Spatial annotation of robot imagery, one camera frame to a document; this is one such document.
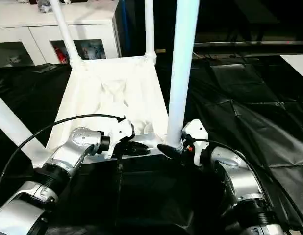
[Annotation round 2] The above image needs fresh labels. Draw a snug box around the shiny silver ornament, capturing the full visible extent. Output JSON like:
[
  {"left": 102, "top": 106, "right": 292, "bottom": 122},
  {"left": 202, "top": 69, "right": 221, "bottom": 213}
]
[{"left": 37, "top": 0, "right": 54, "bottom": 13}]

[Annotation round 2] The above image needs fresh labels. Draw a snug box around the red bottle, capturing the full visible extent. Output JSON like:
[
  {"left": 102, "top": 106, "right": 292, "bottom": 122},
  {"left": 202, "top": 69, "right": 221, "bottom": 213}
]
[{"left": 55, "top": 46, "right": 69, "bottom": 64}]

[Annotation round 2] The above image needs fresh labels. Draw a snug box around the white plastic table leg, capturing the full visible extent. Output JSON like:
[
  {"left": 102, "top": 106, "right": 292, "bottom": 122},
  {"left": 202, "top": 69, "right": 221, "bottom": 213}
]
[
  {"left": 144, "top": 0, "right": 157, "bottom": 65},
  {"left": 166, "top": 0, "right": 201, "bottom": 149},
  {"left": 50, "top": 0, "right": 81, "bottom": 69},
  {"left": 0, "top": 93, "right": 48, "bottom": 169}
]

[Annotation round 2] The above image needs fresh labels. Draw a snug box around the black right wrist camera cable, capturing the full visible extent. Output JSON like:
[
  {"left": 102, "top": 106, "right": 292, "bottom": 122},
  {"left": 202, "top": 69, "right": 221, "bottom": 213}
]
[{"left": 184, "top": 138, "right": 303, "bottom": 231}]

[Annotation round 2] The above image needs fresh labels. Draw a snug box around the black left wrist camera cable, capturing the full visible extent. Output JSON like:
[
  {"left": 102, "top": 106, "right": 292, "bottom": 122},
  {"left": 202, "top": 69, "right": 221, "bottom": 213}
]
[{"left": 0, "top": 114, "right": 127, "bottom": 196}]

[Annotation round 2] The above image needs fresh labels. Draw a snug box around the white cabinet with glass doors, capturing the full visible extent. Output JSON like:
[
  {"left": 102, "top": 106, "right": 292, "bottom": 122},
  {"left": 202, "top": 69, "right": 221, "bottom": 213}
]
[{"left": 0, "top": 0, "right": 122, "bottom": 67}]

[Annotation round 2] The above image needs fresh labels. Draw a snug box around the white plastic table top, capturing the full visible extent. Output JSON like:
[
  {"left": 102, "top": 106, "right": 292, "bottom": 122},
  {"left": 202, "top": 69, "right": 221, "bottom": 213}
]
[{"left": 31, "top": 55, "right": 184, "bottom": 169}]

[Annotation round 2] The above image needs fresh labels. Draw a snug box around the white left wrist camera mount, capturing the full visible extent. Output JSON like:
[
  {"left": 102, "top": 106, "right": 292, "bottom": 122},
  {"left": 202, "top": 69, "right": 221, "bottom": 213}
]
[{"left": 103, "top": 118, "right": 135, "bottom": 160}]

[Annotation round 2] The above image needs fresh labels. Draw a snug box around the long dark metal rod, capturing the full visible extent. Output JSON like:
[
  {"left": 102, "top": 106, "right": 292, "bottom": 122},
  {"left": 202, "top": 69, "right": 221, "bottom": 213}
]
[{"left": 194, "top": 41, "right": 303, "bottom": 48}]

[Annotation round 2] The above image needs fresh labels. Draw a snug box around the white flat board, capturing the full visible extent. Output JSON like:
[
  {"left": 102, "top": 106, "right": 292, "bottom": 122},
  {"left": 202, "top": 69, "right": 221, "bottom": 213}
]
[{"left": 280, "top": 54, "right": 303, "bottom": 82}]

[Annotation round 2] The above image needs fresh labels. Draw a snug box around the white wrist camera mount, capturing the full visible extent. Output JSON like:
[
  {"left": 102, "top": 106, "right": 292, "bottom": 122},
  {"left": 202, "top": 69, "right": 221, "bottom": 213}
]
[
  {"left": 103, "top": 118, "right": 135, "bottom": 160},
  {"left": 182, "top": 119, "right": 208, "bottom": 167}
]

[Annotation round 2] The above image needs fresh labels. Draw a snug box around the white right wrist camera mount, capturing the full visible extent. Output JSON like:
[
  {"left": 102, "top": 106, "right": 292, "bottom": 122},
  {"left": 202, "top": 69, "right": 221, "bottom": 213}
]
[{"left": 182, "top": 119, "right": 208, "bottom": 167}]

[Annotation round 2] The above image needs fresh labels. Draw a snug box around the black plastic mat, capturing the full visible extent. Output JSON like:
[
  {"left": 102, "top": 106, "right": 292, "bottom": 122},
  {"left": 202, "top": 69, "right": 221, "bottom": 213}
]
[{"left": 0, "top": 52, "right": 303, "bottom": 235}]

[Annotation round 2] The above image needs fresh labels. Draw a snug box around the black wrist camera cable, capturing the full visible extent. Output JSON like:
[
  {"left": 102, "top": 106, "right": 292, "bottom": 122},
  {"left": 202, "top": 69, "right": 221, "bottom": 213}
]
[
  {"left": 184, "top": 138, "right": 303, "bottom": 231},
  {"left": 0, "top": 114, "right": 127, "bottom": 196}
]

